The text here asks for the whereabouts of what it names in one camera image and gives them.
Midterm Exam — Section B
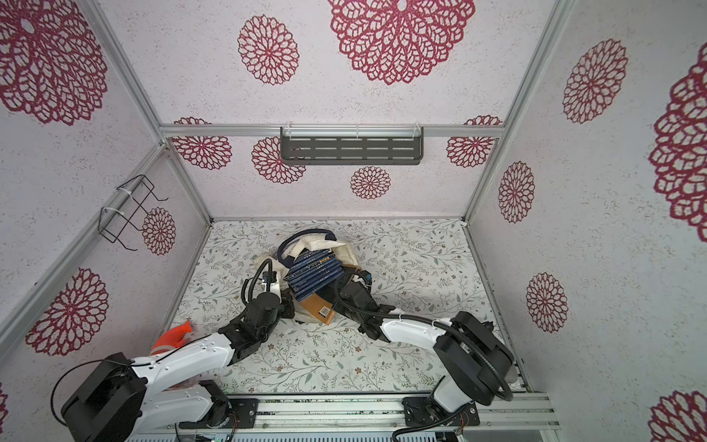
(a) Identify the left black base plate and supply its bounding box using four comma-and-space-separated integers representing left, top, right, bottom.
178, 398, 260, 430

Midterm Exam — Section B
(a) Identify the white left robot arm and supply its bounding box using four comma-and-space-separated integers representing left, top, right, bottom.
61, 292, 295, 441

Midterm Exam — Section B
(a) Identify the cream canvas tote bag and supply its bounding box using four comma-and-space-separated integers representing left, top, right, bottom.
241, 228, 361, 325

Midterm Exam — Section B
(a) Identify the grey slotted wall shelf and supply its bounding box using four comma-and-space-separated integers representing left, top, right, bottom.
280, 126, 425, 166

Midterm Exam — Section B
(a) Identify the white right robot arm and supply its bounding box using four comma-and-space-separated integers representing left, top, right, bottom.
331, 272, 515, 413

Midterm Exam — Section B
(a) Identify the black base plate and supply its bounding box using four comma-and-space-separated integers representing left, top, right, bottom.
178, 398, 260, 430
401, 396, 481, 427

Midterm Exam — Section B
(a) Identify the black wire wall rack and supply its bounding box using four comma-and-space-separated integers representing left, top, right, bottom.
97, 174, 168, 252

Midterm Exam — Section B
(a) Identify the red plastic object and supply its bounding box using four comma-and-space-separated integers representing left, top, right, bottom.
150, 320, 193, 355

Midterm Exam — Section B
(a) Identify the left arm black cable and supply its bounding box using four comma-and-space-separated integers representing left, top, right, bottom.
240, 258, 277, 305

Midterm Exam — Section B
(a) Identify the stack of blue books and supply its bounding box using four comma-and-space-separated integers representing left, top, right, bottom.
285, 250, 344, 301

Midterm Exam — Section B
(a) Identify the aluminium front rail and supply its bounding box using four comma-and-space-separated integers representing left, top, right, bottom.
126, 391, 562, 438

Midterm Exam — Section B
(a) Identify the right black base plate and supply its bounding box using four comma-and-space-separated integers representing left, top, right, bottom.
401, 396, 481, 427

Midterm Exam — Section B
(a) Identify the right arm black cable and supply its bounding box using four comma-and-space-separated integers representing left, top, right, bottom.
330, 281, 515, 403

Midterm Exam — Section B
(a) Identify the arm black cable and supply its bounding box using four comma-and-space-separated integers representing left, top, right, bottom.
330, 281, 515, 403
240, 258, 277, 305

